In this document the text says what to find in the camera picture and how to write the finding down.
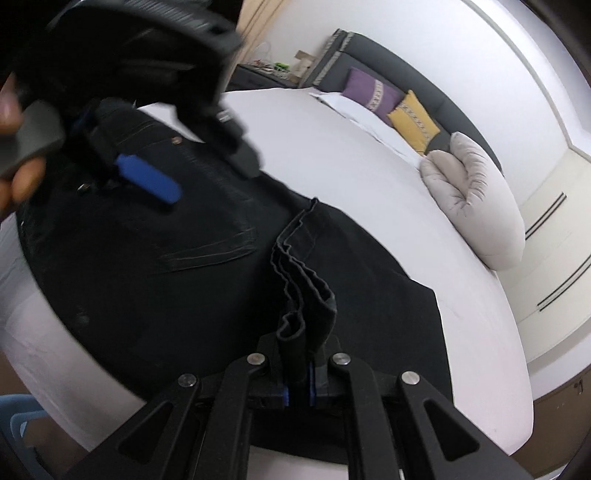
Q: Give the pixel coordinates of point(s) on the dark grey nightstand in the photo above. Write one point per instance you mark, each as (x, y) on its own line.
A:
(258, 78)

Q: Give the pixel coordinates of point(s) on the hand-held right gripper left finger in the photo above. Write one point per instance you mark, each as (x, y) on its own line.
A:
(270, 378)

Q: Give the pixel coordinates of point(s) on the folded white duvet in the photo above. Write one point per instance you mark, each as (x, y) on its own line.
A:
(480, 207)

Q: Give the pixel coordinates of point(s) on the white wardrobe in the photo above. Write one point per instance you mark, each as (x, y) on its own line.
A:
(554, 258)

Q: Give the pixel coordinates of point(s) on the person's left hand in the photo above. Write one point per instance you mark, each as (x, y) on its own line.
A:
(25, 182)

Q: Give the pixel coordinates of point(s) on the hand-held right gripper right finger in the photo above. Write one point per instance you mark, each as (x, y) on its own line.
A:
(332, 378)

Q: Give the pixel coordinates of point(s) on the light blue plastic stool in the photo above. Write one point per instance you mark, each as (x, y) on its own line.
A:
(23, 429)

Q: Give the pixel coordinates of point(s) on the white pillow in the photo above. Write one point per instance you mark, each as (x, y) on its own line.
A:
(364, 120)

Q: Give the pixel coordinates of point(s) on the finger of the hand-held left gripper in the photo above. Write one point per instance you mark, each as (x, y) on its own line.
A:
(231, 138)
(147, 180)

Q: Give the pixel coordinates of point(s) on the grey padded headboard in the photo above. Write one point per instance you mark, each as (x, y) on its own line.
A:
(415, 87)

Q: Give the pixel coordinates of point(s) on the small beige card box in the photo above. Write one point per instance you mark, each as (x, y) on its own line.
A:
(304, 62)

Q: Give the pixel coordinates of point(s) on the yellow cushion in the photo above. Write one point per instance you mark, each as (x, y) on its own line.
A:
(415, 122)

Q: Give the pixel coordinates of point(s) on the bed with white sheet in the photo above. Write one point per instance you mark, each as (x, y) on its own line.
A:
(369, 184)

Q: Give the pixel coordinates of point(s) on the beige curtain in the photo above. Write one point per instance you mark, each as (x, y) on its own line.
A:
(256, 27)

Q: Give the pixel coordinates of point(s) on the purple cushion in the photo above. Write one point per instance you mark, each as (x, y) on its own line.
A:
(369, 90)

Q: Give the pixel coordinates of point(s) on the black pants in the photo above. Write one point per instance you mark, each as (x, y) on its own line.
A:
(207, 286)

